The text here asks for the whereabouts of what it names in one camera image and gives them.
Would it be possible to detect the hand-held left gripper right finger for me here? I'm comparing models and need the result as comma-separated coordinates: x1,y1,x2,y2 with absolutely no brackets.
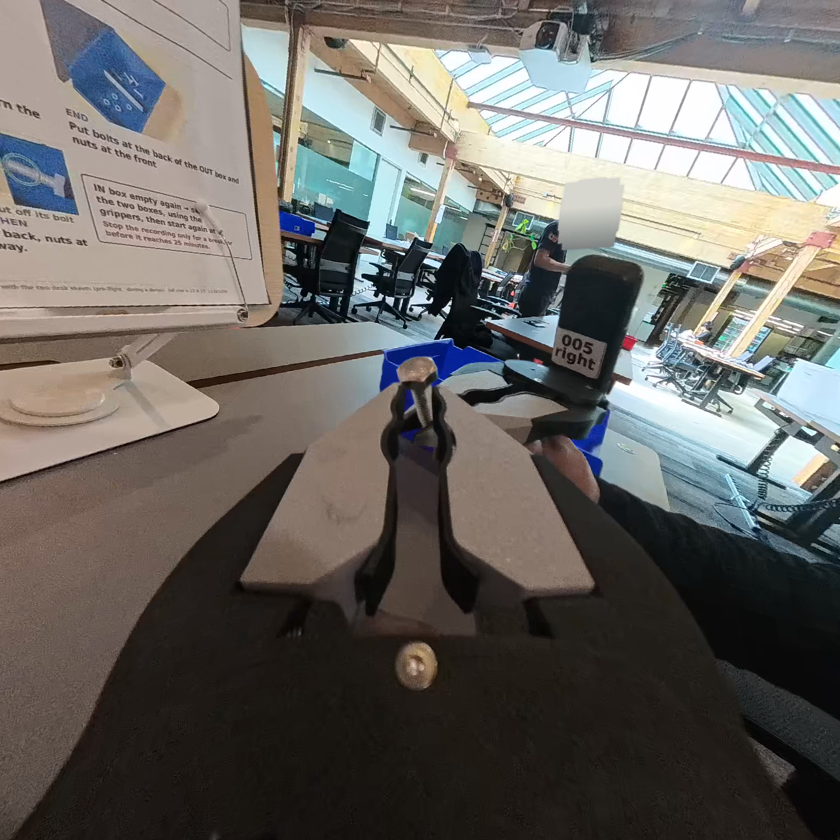
435,386,595,618

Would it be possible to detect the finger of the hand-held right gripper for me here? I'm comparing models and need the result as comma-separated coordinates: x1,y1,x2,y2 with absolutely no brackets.
446,369,521,399
469,395,569,448

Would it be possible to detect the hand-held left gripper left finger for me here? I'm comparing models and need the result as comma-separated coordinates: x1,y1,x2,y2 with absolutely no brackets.
239,386,403,621

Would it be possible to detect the steel hex bolt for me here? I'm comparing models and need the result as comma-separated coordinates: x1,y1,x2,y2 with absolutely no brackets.
395,356,438,448

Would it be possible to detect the person's right forearm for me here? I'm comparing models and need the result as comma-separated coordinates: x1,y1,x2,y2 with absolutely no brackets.
594,478,840,723

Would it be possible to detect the person's right hand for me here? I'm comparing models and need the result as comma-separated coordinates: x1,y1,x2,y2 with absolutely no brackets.
525,434,602,504

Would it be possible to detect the wooden edged office desk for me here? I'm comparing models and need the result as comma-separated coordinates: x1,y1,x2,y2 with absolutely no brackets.
281,226,460,316
486,315,634,386

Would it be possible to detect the black jacket on chair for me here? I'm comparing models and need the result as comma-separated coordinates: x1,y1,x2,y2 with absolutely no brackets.
433,243,500,350

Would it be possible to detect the red ceiling pipe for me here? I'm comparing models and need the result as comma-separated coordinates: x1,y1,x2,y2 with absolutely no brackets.
467,100,840,177

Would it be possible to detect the white ceiling projector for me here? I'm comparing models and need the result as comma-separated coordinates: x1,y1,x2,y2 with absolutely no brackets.
518,20,595,94

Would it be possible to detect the white storage box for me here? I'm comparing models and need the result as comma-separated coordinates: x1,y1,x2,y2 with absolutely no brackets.
776,359,840,427

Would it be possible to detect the black mesh office chair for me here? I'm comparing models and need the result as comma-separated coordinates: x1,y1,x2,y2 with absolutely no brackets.
715,658,840,840

